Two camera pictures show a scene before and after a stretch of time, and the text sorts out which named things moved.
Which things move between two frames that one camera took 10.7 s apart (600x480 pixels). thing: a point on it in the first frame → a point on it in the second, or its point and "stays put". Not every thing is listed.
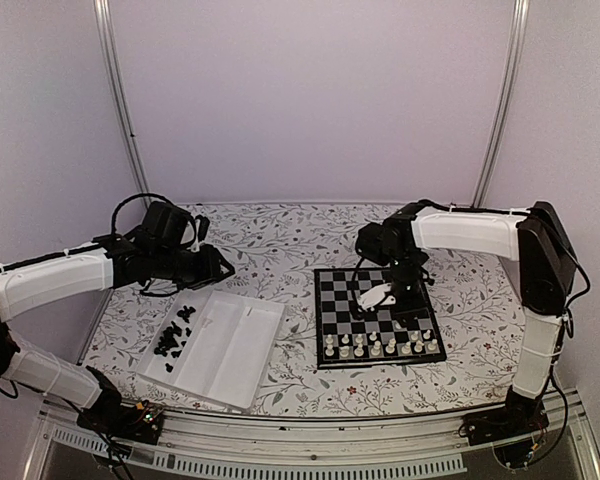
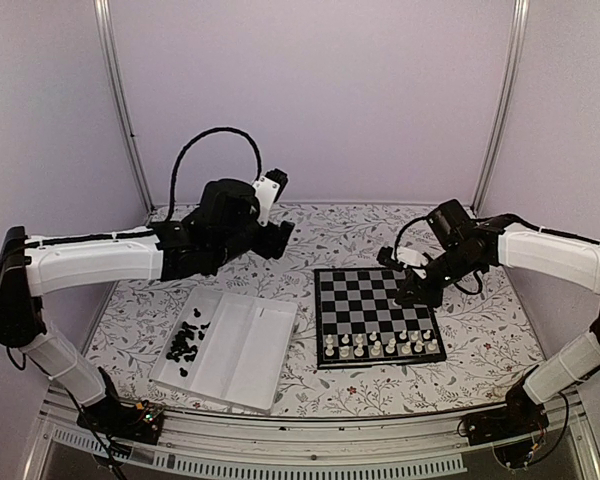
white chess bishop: (391, 346) stays put
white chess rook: (329, 340) stays put
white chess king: (375, 351) stays put
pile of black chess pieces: (169, 341) → (181, 346)
